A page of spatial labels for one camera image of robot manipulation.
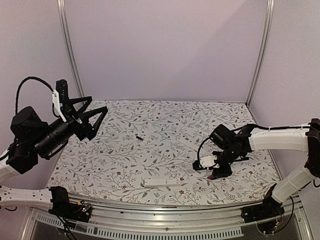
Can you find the white remote control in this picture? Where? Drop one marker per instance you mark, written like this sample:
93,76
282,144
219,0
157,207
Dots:
160,182

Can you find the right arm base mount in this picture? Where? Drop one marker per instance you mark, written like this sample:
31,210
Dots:
269,208

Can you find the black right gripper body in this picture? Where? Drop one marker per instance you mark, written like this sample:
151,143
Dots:
219,171

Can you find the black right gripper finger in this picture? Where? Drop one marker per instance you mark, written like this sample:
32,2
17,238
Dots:
214,177
226,174

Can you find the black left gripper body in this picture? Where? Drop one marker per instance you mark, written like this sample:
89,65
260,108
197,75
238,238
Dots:
81,129

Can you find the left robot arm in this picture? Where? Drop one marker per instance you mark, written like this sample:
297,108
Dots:
34,139

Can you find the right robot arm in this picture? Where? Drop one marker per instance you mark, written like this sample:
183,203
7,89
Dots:
252,137

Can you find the aluminium post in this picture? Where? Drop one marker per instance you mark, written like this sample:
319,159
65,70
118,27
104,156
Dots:
62,13
266,30

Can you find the floral patterned table mat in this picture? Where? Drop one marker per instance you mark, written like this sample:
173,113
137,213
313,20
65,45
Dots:
114,164

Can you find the aluminium front rail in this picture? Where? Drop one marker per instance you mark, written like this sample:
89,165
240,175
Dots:
116,220

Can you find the right aluminium post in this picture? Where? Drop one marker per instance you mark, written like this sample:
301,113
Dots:
266,30

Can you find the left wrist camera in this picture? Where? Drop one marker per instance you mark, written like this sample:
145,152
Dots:
59,98

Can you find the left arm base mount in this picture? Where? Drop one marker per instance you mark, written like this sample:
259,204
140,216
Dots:
62,206

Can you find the left aluminium post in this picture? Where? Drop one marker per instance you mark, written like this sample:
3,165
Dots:
62,13

